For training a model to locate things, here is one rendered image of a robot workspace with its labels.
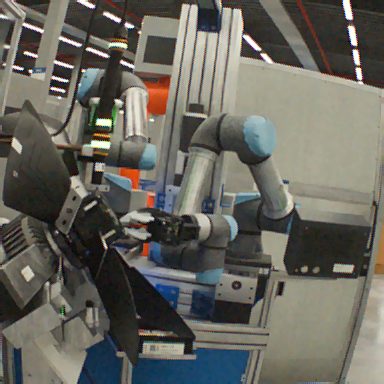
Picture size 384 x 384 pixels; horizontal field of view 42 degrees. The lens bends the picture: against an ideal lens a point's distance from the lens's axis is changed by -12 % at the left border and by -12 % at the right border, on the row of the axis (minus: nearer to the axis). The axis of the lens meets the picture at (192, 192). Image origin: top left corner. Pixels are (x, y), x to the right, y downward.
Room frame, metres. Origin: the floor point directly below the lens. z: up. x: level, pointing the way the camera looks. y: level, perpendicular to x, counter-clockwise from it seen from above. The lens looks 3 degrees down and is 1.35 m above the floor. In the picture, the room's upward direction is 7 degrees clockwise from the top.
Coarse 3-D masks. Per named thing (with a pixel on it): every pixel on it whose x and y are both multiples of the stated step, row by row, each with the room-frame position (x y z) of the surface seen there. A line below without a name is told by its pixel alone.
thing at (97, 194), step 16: (96, 192) 1.16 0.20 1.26; (80, 208) 1.14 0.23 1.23; (96, 208) 1.13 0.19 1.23; (112, 208) 1.24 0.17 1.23; (80, 224) 1.12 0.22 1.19; (96, 224) 1.12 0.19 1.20; (112, 224) 1.13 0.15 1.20; (64, 240) 1.11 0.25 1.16; (80, 240) 1.14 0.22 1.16; (112, 240) 1.16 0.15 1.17; (80, 256) 1.14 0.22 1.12
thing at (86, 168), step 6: (84, 150) 1.24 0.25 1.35; (90, 150) 1.25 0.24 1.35; (78, 156) 1.25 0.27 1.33; (84, 156) 1.23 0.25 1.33; (90, 156) 1.24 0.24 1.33; (84, 162) 1.24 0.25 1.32; (90, 162) 1.24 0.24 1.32; (84, 168) 1.25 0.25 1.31; (90, 168) 1.25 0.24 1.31; (84, 174) 1.25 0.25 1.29; (90, 174) 1.25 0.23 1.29; (84, 180) 1.24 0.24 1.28; (90, 180) 1.25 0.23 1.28; (84, 186) 1.25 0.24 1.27; (90, 186) 1.24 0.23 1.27; (96, 186) 1.24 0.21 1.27; (102, 186) 1.25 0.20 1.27; (108, 186) 1.27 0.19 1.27
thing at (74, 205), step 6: (72, 192) 1.11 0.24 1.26; (66, 198) 1.09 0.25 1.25; (78, 198) 1.13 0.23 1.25; (66, 204) 1.09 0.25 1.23; (72, 204) 1.11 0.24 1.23; (78, 204) 1.14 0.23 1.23; (72, 210) 1.12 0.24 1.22; (60, 216) 1.08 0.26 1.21; (66, 216) 1.10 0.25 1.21; (72, 216) 1.12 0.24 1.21; (60, 222) 1.08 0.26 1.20; (72, 222) 1.12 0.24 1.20; (60, 228) 1.08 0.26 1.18; (66, 228) 1.11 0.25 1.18
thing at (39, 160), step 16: (32, 112) 0.97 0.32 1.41; (16, 128) 0.91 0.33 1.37; (32, 128) 0.96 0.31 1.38; (32, 144) 0.96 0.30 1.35; (48, 144) 1.02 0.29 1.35; (16, 160) 0.90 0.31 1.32; (32, 160) 0.95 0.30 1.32; (48, 160) 1.01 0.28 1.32; (32, 176) 0.96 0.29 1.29; (48, 176) 1.01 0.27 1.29; (64, 176) 1.07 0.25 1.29; (16, 192) 0.90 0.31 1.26; (32, 192) 0.96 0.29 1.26; (48, 192) 1.01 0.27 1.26; (64, 192) 1.07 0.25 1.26; (16, 208) 0.91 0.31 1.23; (32, 208) 0.97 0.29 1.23; (48, 208) 1.02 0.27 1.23
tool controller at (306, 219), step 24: (312, 216) 1.64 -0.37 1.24; (336, 216) 1.67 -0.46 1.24; (360, 216) 1.70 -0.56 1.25; (288, 240) 1.72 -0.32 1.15; (312, 240) 1.62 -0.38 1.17; (336, 240) 1.62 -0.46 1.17; (360, 240) 1.62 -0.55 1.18; (288, 264) 1.66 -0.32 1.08; (312, 264) 1.64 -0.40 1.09; (336, 264) 1.64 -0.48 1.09; (360, 264) 1.65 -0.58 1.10
